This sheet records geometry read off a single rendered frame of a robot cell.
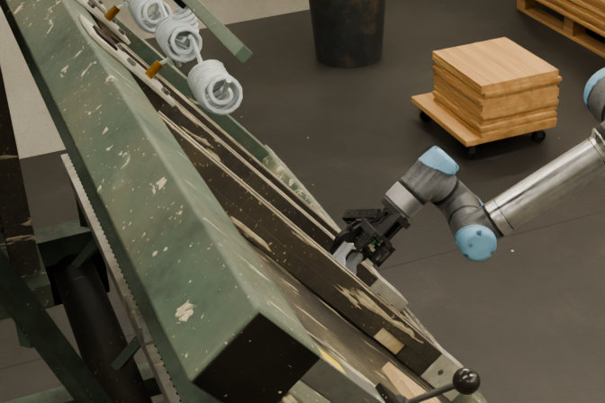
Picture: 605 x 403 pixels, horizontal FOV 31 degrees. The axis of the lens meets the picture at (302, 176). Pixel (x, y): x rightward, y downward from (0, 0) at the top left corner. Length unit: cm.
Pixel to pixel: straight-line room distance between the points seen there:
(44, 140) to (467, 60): 220
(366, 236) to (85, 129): 89
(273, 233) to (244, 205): 9
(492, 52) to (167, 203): 438
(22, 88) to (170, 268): 447
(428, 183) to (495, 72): 308
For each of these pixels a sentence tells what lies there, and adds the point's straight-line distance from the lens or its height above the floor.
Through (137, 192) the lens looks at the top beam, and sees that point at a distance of 129.
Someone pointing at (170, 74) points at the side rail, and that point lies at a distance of 322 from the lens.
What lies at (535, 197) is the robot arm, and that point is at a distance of 216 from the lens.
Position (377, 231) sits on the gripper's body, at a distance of 223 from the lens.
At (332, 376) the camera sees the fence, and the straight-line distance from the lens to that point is 143.
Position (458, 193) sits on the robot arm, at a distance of 227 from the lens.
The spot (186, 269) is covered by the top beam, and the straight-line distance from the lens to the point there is 112.
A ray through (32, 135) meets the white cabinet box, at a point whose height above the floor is 12.
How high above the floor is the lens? 245
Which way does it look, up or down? 28 degrees down
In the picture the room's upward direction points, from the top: 4 degrees counter-clockwise
